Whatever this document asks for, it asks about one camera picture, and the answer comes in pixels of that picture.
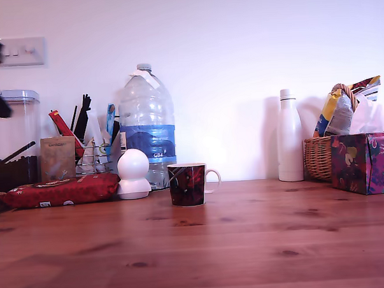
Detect red packet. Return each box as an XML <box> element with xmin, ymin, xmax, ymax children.
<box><xmin>48</xmin><ymin>108</ymin><xmax>87</xmax><ymax>159</ymax></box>

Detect black scoop handle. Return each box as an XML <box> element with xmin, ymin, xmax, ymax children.
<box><xmin>1</xmin><ymin>141</ymin><xmax>38</xmax><ymax>164</ymax></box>

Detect grey snack bag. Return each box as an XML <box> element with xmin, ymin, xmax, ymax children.
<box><xmin>322</xmin><ymin>94</ymin><xmax>355</xmax><ymax>137</ymax></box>

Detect large clear water bottle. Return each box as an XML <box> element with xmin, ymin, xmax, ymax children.
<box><xmin>116</xmin><ymin>62</ymin><xmax>180</xmax><ymax>193</ymax></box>

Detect dark red patterned mug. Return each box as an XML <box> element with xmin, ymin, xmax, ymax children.
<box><xmin>166</xmin><ymin>161</ymin><xmax>223</xmax><ymax>208</ymax></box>

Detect red coffee bag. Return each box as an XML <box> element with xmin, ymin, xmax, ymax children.
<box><xmin>0</xmin><ymin>172</ymin><xmax>123</xmax><ymax>210</ymax></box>

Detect metal wire rack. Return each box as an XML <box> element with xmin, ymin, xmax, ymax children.
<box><xmin>74</xmin><ymin>143</ymin><xmax>122</xmax><ymax>176</ymax></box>

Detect thin black stick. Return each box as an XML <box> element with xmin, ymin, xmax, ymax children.
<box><xmin>69</xmin><ymin>105</ymin><xmax>80</xmax><ymax>132</ymax></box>

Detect white paper packet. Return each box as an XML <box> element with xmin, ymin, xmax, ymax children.
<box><xmin>86</xmin><ymin>109</ymin><xmax>106</xmax><ymax>147</ymax></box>

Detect clear storage container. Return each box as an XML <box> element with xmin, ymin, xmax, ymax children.
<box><xmin>0</xmin><ymin>88</ymin><xmax>45</xmax><ymax>188</ymax></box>

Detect striped snack bag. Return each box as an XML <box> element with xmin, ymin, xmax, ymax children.
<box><xmin>349</xmin><ymin>75</ymin><xmax>383</xmax><ymax>105</ymax></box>

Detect brown paper pouch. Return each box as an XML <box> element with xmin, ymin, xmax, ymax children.
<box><xmin>39</xmin><ymin>136</ymin><xmax>78</xmax><ymax>184</ymax></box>

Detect dark coffee beans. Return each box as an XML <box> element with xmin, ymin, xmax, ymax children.
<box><xmin>0</xmin><ymin>155</ymin><xmax>40</xmax><ymax>192</ymax></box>

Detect yellow and blue snack bag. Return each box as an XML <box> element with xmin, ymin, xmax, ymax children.
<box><xmin>311</xmin><ymin>90</ymin><xmax>344</xmax><ymax>138</ymax></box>

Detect small white round camera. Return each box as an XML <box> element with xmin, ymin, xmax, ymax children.
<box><xmin>115</xmin><ymin>147</ymin><xmax>152</xmax><ymax>201</ymax></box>

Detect blue packet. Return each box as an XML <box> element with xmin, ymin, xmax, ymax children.
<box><xmin>105</xmin><ymin>103</ymin><xmax>118</xmax><ymax>146</ymax></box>

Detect floral tissue box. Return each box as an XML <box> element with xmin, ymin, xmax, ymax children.
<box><xmin>329</xmin><ymin>131</ymin><xmax>384</xmax><ymax>197</ymax></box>

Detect wicker basket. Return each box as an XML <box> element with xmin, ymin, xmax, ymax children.
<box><xmin>301</xmin><ymin>82</ymin><xmax>365</xmax><ymax>183</ymax></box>

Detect white metal bottle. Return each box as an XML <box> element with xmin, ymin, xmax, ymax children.
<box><xmin>274</xmin><ymin>87</ymin><xmax>306</xmax><ymax>183</ymax></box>

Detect white light switch plate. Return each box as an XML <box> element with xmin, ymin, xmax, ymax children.
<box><xmin>0</xmin><ymin>36</ymin><xmax>47</xmax><ymax>68</ymax></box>

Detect white tissue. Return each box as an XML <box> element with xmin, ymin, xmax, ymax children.
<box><xmin>347</xmin><ymin>94</ymin><xmax>384</xmax><ymax>135</ymax></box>

